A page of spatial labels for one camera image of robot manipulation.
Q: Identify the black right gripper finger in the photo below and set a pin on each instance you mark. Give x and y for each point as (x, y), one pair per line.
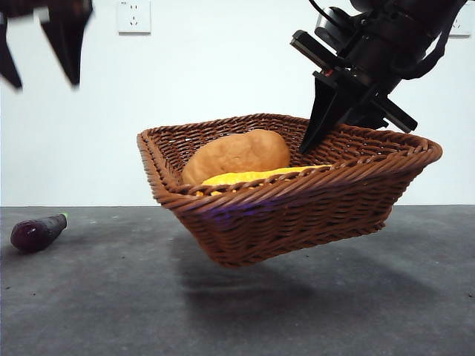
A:
(324, 111)
(367, 116)

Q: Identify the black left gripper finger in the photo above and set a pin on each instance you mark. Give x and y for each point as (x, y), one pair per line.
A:
(7, 63)
(68, 44)

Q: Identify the brown potato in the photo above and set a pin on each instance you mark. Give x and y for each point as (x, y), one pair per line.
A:
(237, 155)

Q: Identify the brown woven wicker basket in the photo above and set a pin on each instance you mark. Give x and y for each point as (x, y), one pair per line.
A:
(297, 226)

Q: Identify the purple eggplant with green stem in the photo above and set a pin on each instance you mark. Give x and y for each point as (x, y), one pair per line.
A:
(35, 233)

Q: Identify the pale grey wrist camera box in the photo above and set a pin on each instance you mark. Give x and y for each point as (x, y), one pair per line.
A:
(330, 27)

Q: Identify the white wall socket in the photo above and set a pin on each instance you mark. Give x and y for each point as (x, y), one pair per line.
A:
(134, 16)
(460, 31)

